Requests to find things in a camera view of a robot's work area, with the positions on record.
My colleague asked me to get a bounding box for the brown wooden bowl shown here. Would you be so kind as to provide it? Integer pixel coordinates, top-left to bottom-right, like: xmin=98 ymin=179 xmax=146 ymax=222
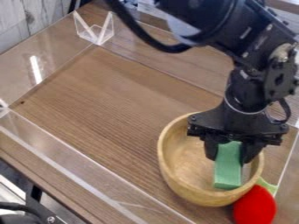
xmin=157 ymin=114 xmax=266 ymax=207

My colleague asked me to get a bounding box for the red plush strawberry toy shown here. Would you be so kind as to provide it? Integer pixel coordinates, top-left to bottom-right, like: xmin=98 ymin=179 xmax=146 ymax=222
xmin=233 ymin=178 xmax=278 ymax=224

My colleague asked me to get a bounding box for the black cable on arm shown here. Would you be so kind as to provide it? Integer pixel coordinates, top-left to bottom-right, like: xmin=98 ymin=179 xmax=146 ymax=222
xmin=267 ymin=97 xmax=293 ymax=125

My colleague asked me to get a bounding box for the green foam block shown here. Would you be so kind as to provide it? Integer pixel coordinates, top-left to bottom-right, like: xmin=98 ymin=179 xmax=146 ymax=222
xmin=214 ymin=141 xmax=242 ymax=190

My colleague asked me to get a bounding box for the clear acrylic corner bracket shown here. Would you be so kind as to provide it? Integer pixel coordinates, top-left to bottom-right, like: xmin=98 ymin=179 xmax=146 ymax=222
xmin=73 ymin=11 xmax=115 ymax=46

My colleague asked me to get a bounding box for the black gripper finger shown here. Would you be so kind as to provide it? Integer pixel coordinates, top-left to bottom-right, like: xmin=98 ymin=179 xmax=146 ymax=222
xmin=205 ymin=135 xmax=225 ymax=160
xmin=241 ymin=142 xmax=267 ymax=164

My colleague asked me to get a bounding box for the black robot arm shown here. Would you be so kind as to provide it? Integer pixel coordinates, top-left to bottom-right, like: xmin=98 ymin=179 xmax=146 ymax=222
xmin=105 ymin=0 xmax=299 ymax=165

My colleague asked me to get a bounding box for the clear acrylic enclosure wall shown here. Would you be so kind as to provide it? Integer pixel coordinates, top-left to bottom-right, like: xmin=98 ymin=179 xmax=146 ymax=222
xmin=0 ymin=100 xmax=194 ymax=224

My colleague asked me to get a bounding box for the black table clamp bracket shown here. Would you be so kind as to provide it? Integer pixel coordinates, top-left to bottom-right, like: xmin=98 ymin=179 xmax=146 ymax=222
xmin=0 ymin=185 xmax=70 ymax=224

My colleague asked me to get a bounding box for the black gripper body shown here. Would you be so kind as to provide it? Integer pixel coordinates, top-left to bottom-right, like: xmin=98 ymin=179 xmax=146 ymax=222
xmin=187 ymin=101 xmax=289 ymax=145

